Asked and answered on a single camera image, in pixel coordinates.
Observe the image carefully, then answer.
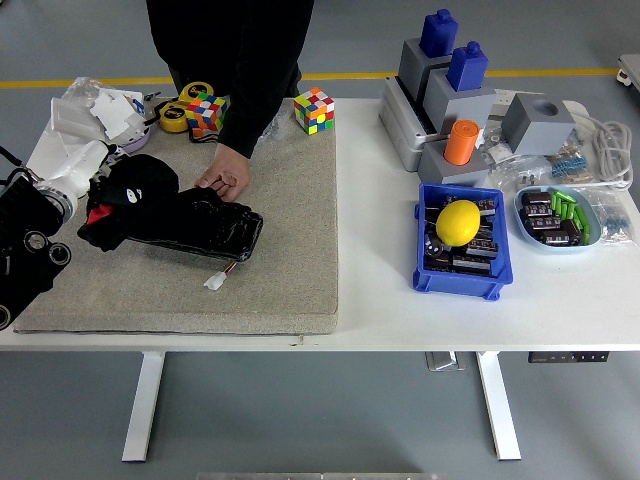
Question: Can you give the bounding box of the person's left hand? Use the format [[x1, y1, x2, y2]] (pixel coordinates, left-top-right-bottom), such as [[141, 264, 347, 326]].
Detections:
[[193, 144, 252, 204]]

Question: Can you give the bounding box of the black rag with red patch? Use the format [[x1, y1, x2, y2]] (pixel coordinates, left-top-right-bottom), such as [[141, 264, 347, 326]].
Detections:
[[77, 153, 201, 253]]

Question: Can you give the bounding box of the black desk control panel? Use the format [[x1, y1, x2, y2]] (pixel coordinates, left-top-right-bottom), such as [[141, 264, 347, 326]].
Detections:
[[528, 351, 610, 364]]

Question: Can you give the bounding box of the colourful puzzle cube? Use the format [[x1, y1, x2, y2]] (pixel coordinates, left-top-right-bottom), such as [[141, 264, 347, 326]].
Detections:
[[185, 92, 229, 139], [293, 87, 336, 136]]

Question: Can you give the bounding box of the clear bag of screws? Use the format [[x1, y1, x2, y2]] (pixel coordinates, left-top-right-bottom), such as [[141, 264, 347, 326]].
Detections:
[[257, 107, 294, 146]]

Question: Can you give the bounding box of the grey-brown mat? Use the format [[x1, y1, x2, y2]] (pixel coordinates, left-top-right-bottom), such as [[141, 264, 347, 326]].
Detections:
[[12, 117, 341, 336]]

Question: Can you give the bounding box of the yellow tape measure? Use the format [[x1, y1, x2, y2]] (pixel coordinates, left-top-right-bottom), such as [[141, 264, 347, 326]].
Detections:
[[178, 81, 216, 106], [158, 101, 190, 134]]

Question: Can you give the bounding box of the lavender tray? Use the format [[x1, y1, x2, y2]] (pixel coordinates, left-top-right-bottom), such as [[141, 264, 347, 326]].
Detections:
[[118, 127, 152, 155]]

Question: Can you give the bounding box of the white card piece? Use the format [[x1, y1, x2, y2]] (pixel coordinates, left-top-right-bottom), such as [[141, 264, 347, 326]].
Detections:
[[89, 88, 146, 141]]

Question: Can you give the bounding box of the person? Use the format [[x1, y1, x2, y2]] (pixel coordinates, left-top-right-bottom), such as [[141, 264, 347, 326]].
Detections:
[[145, 0, 315, 101]]

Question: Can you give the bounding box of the clear plastic bag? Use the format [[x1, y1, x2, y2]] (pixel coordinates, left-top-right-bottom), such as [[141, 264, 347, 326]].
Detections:
[[59, 76, 109, 101]]

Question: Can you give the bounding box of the low grey block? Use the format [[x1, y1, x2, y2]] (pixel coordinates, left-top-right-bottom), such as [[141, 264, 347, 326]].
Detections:
[[417, 141, 491, 189]]

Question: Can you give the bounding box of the yellow lemon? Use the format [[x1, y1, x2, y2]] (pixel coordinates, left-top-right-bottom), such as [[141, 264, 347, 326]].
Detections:
[[435, 199, 482, 248]]

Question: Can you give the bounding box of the orange cylinder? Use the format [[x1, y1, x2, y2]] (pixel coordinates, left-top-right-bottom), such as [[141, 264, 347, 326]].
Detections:
[[443, 119, 482, 166]]

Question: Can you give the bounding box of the white table leg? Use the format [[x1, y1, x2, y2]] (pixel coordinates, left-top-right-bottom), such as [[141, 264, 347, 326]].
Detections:
[[121, 351, 166, 464], [475, 351, 523, 462]]

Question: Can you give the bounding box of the blue bottle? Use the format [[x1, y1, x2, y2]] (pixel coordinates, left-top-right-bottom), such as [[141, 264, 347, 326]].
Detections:
[[418, 8, 460, 57], [446, 41, 490, 92]]

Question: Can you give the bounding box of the blue plastic bin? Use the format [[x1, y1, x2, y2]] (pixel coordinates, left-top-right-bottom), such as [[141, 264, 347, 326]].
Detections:
[[412, 182, 515, 302]]

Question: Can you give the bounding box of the white power strip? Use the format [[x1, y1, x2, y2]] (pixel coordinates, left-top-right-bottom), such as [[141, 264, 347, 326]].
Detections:
[[492, 88, 589, 121]]

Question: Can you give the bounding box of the clear bag of parts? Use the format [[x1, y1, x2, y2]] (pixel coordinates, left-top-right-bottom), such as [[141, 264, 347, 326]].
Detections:
[[487, 154, 554, 194]]

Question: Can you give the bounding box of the grey block with round hole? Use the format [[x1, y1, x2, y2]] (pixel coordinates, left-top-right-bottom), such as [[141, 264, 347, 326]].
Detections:
[[501, 93, 578, 156]]

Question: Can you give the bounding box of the light blue bowl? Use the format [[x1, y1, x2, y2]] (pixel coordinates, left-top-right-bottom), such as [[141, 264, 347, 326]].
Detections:
[[513, 185, 603, 256]]

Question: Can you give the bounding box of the clear bag of blue resistors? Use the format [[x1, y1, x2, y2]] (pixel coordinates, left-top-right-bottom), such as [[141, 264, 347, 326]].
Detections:
[[582, 188, 640, 247], [547, 134, 601, 184]]

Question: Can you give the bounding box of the white cart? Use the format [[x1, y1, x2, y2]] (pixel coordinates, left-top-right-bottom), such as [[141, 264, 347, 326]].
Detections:
[[616, 53, 640, 94]]

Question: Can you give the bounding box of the white connector plug with wires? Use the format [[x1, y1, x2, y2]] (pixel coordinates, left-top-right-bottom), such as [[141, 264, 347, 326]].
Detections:
[[203, 259, 244, 291]]

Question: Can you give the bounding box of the white switch plate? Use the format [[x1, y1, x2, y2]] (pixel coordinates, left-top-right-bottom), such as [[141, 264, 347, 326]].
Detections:
[[49, 96, 109, 137]]

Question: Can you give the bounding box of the light grey enclosure box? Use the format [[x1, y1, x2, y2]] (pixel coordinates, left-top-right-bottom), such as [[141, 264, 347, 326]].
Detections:
[[378, 76, 451, 174]]

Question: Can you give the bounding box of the metal bracket under table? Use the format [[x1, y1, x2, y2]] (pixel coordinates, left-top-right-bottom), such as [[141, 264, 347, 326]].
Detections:
[[424, 352, 467, 372]]

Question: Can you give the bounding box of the white power cable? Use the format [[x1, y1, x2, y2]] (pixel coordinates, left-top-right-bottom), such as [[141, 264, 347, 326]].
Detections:
[[569, 112, 635, 190]]

